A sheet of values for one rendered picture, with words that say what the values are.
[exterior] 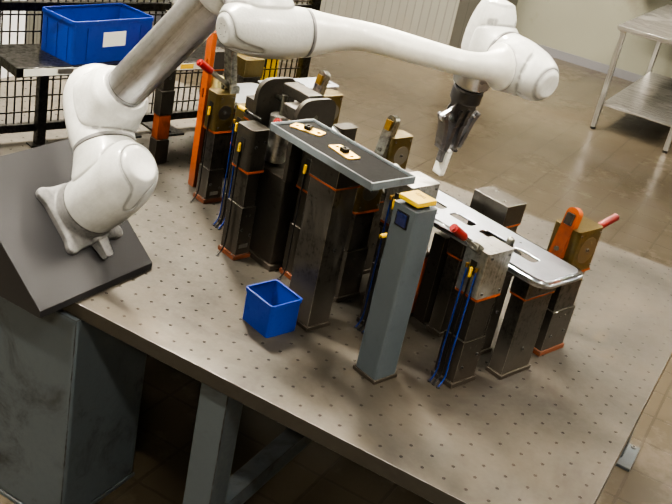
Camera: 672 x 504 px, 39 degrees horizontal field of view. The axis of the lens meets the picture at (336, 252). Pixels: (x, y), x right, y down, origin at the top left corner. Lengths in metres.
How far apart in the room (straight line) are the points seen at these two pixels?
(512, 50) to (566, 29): 7.41
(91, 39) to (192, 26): 0.92
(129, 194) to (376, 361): 0.69
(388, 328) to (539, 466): 0.44
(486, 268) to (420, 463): 0.45
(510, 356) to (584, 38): 7.25
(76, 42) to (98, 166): 0.76
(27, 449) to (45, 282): 0.56
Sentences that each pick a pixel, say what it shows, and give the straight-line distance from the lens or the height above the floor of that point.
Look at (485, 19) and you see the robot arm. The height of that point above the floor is 1.51.
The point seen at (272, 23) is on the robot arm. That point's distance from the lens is 1.92.
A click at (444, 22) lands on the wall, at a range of 8.22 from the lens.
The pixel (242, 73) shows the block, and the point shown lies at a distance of 3.22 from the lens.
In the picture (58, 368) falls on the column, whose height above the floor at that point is 0.50.
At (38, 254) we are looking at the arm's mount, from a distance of 2.36.
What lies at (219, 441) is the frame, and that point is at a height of 0.50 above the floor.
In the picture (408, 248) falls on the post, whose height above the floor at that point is 1.06.
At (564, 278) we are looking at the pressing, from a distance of 2.29.
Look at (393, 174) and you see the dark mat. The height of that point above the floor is 1.16.
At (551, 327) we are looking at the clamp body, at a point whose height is 0.78.
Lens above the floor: 1.91
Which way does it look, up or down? 26 degrees down
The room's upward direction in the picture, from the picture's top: 12 degrees clockwise
